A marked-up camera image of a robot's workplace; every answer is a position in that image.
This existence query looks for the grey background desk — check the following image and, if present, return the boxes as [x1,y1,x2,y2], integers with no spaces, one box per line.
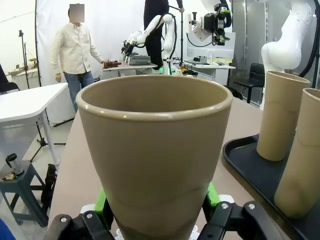
[101,61,166,77]

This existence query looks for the white rounded table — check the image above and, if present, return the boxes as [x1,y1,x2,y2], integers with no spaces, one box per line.
[0,82,70,166]

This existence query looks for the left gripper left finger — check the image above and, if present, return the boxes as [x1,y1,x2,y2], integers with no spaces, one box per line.
[46,186,116,240]

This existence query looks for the black bag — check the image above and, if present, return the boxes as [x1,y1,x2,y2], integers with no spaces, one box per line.
[40,163,58,211]

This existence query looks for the person in black clothes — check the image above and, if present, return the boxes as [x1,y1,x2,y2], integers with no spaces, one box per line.
[143,0,186,71]

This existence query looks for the person in blue shirt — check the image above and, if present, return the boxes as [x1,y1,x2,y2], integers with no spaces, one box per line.
[0,217,13,240]

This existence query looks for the person in cream shirt, jeans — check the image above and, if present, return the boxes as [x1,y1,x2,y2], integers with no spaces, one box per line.
[49,3,106,113]

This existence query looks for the black chair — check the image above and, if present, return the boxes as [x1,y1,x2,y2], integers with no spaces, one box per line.
[234,62,265,104]
[0,63,21,95]

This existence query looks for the brown object on desk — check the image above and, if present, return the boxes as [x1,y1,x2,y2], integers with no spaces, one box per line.
[103,59,123,69]

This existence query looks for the grey stacked trays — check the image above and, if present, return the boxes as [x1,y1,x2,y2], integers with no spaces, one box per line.
[127,55,152,66]

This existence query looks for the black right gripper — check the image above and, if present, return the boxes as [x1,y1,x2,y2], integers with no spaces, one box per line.
[203,3,232,46]

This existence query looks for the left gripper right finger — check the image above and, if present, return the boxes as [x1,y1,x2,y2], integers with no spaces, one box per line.
[199,181,280,240]

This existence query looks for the black cable sleeve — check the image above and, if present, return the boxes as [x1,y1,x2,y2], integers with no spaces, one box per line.
[298,0,320,78]

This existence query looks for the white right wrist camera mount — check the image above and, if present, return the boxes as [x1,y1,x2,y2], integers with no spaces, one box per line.
[187,11,208,47]

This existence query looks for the blue-grey stool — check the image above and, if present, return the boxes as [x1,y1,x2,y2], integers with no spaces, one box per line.
[0,159,50,228]

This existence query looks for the black plastic tray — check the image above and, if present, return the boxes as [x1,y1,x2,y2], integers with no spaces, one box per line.
[221,133,320,240]

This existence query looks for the thin black tripod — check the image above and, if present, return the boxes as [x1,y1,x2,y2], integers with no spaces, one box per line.
[18,29,31,90]

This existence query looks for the black stand legs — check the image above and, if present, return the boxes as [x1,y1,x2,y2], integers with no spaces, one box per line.
[29,122,67,163]

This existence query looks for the steel thermos flask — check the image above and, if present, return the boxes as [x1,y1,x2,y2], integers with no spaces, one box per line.
[6,153,25,176]

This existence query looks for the tall tan cup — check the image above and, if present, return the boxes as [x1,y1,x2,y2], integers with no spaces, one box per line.
[75,74,234,240]
[256,70,311,162]
[273,87,320,220]

